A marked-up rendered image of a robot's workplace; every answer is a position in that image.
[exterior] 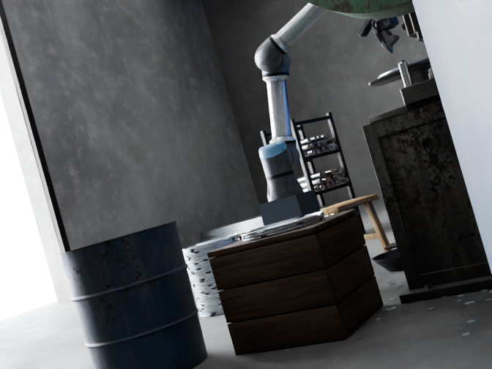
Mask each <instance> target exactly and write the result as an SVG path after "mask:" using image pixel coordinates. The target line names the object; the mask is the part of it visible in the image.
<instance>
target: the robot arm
mask: <svg viewBox="0 0 492 369"><path fill-rule="evenodd" d="M327 11H328V10H326V9H323V8H320V7H317V6H315V5H312V4H310V3H308V4H307V5H306V6H305V7H304V8H303V9H302V10H301V11H300V12H298V13H297V14H296V15H295V16H294V17H293V18H292V19H291V20H290V21H289V22H288V23H287V24H286V25H285V26H284V27H283V28H282V29H281V30H280V31H279V32H278V33H277V34H272V35H271V36H270V37H269V38H268V39H267V40H265V41H264V42H263V43H262V44H261V45H260V46H259V48H258V49H257V51H256V54H255V61H256V65H257V66H258V68H259V69H260V70H262V76H263V80H264V81H265V82H266V84H267V91H268V99H269V112H270V120H271V128H272V140H271V141H270V142H269V144H268V145H266V146H262V147H261V148H260V149H259V154H260V155H259V157H260V158H261V162H262V165H263V168H264V173H265V175H266V180H267V183H268V189H267V198H268V201H269V202H270V201H276V200H278V199H281V198H286V197H289V196H292V195H296V194H299V193H303V192H304V191H303V188H302V186H301V184H300V183H299V181H298V180H297V178H296V177H295V175H294V171H293V170H294V169H295V168H296V167H297V166H298V164H299V161H300V153H299V150H298V149H297V143H296V139H295V138H294V137H293V136H292V133H291V119H290V111H289V104H288V90H287V83H286V81H287V79H288V78H289V67H290V65H291V60H290V56H289V55H288V53H287V52H288V48H289V47H290V46H291V45H292V44H293V43H294V42H295V41H296V40H298V39H299V38H300V37H301V36H302V35H303V34H304V33H305V32H306V31H307V30H308V29H309V28H310V27H311V26H312V25H313V24H314V23H315V22H316V21H317V20H318V19H319V18H321V17H322V16H323V15H324V14H325V13H326V12H327ZM398 24H399V21H398V18H397V17H394V18H382V19H367V18H366V19H365V22H364V23H363V25H362V26H361V28H360V30H359V31H358V33H357V34H358V35H359V36H360V37H366V36H367V35H368V34H369V32H370V30H371V29H372V27H373V30H374V33H375V35H376V37H377V39H378V40H379V42H380V43H381V44H382V45H383V47H384V48H385V49H386V50H387V51H388V52H389V53H393V45H394V44H395V43H396V42H397V41H398V40H399V36H398V35H392V32H391V31H388V30H390V29H393V28H395V27H396V26H397V25H398Z"/></svg>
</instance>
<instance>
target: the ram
mask: <svg viewBox="0 0 492 369"><path fill-rule="evenodd" d="M403 20H404V24H402V28H403V30H406V31H407V34H408V36H409V37H413V38H416V37H417V34H416V32H417V31H420V30H421V29H420V25H419V22H418V20H417V15H416V12H412V13H409V14H407V15H403Z"/></svg>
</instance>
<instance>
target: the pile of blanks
mask: <svg viewBox="0 0 492 369"><path fill-rule="evenodd" d="M238 241H240V238H239V235H238V236H235V237H232V238H230V239H226V240H223V241H221V242H216V243H213V244H210V245H206V246H203V247H198V248H195V249H192V250H186V251H183V253H184V259H185V263H186V264H187V265H188V266H187V271H188V275H189V279H190V282H191V287H192V289H193V292H194V295H195V296H194V297H195V300H196V303H197V307H198V312H199V315H200V317H211V316H218V315H222V314H224V312H223V307H222V304H221V301H220V297H219V294H218V292H219V291H221V290H219V291H218V290H217V286H216V283H215V279H214V275H213V273H212V268H211V265H210V262H209V260H210V259H211V258H208V255H207V253H209V252H212V251H213V250H216V249H219V248H222V247H225V246H226V245H230V244H232V243H235V242H238Z"/></svg>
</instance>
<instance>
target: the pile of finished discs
mask: <svg viewBox="0 0 492 369"><path fill-rule="evenodd" d="M324 219H325V216H324V212H314V213H311V214H308V215H305V216H304V217H302V218H299V217H294V218H291V219H288V220H283V221H280V222H277V223H273V224H270V225H266V226H263V227H260V228H256V229H253V230H251V231H250V233H248V234H247V233H246V232H245V233H243V234H241V236H242V241H243V242H249V241H253V240H257V239H263V238H264V237H269V236H274V235H278V234H282V233H285V232H288V231H293V230H295V229H298V228H302V227H305V226H309V225H312V224H314V223H317V222H320V221H322V220H324Z"/></svg>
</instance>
